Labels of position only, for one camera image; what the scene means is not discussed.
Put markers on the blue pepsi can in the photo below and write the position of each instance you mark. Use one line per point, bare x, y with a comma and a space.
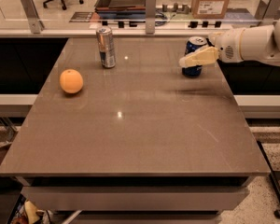
194, 43

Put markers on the silver energy drink can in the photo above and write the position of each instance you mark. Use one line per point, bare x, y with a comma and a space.
106, 46

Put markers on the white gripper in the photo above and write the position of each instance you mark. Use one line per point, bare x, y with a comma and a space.
228, 45

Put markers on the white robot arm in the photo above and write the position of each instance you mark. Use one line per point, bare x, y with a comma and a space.
260, 44

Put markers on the left metal glass bracket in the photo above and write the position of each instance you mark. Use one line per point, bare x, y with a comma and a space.
35, 24

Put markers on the middle metal glass bracket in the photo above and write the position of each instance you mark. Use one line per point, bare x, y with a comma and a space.
150, 16

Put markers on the metal glass bracket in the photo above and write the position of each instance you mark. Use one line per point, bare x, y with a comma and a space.
150, 16
35, 24
268, 12

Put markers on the cardboard box with label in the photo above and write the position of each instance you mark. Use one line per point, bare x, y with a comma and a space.
209, 9

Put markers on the orange fruit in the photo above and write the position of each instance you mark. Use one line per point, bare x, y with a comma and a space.
71, 81

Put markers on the right metal glass bracket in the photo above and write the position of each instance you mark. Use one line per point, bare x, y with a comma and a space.
268, 12

